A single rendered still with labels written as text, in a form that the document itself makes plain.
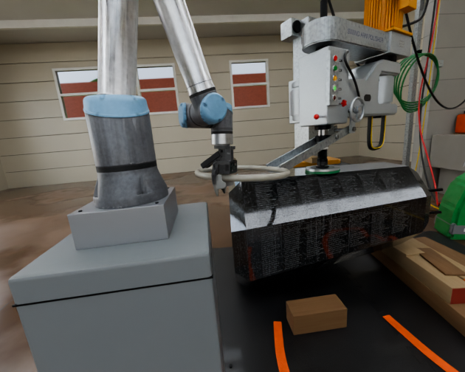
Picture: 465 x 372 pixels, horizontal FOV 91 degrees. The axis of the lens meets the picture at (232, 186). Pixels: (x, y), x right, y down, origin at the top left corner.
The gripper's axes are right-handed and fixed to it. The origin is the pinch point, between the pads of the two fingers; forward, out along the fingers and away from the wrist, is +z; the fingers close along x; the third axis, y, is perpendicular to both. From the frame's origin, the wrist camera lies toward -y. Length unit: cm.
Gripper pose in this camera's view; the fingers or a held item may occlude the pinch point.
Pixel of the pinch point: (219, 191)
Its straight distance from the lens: 100.0
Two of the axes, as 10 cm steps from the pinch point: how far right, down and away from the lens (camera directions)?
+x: 4.7, -1.7, 8.6
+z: 0.2, 9.8, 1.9
